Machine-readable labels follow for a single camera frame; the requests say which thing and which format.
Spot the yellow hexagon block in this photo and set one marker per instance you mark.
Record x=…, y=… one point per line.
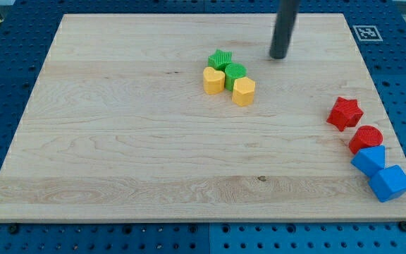
x=243, y=91

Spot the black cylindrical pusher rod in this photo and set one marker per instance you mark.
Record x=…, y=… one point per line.
x=283, y=28

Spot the white fiducial marker tag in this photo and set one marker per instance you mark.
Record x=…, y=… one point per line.
x=367, y=33

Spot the yellow heart block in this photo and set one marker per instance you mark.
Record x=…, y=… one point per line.
x=213, y=81

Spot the blue triangle block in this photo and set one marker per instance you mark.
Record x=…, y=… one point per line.
x=370, y=160

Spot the red cylinder block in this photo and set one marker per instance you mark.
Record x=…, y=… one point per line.
x=365, y=136

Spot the red star block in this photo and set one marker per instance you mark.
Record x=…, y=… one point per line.
x=345, y=113

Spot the green cylinder block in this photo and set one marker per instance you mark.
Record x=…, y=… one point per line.
x=233, y=71

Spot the blue cube block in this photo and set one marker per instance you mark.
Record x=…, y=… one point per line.
x=389, y=183

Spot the green star block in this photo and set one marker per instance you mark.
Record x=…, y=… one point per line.
x=219, y=60

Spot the light wooden board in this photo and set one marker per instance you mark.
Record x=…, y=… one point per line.
x=118, y=127

